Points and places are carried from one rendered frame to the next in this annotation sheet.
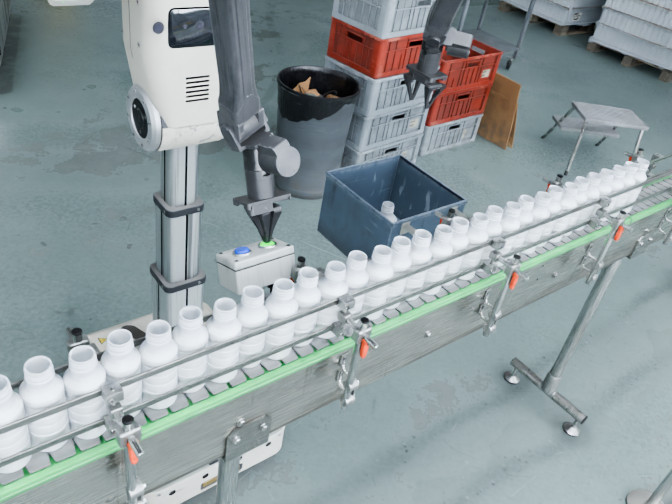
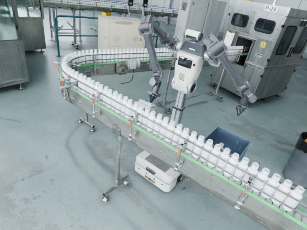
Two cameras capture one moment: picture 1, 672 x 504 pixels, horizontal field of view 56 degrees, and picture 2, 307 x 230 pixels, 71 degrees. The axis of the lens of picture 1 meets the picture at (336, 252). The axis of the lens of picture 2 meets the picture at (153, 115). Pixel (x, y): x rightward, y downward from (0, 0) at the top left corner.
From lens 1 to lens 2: 1.63 m
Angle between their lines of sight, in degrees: 63
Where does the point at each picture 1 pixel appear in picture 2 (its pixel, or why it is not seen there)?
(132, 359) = (105, 91)
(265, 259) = (144, 103)
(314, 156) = (296, 165)
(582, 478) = not seen: outside the picture
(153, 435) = (102, 108)
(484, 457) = not seen: outside the picture
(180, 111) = (177, 80)
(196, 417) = (108, 112)
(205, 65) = (184, 72)
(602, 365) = not seen: outside the picture
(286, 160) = (151, 81)
